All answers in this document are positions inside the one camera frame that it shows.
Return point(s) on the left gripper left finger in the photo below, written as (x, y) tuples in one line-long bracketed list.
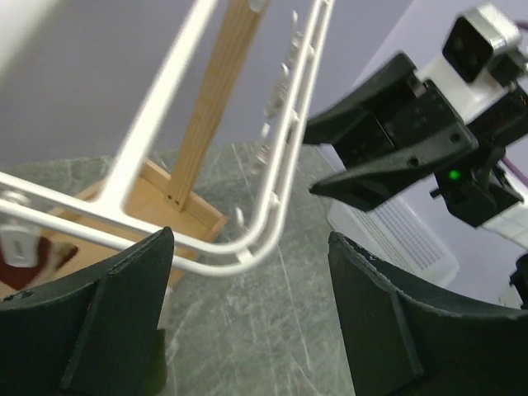
[(93, 332)]

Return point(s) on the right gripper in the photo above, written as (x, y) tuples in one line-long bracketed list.
[(416, 131)]

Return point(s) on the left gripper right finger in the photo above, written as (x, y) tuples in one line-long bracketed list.
[(405, 336)]

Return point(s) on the patterned striped underwear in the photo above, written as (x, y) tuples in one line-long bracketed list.
[(51, 256)]

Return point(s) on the white plastic clip hanger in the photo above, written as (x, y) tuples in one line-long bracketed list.
[(276, 160)]

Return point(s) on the olive green underwear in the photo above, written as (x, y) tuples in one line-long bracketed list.
[(159, 364)]

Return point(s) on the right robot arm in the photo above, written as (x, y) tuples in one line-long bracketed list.
[(481, 189)]

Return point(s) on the white plastic basket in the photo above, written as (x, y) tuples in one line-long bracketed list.
[(394, 233)]

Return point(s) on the wooden drying rack frame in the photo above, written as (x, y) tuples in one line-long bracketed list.
[(137, 196)]

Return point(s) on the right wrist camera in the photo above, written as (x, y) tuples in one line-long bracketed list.
[(480, 60)]

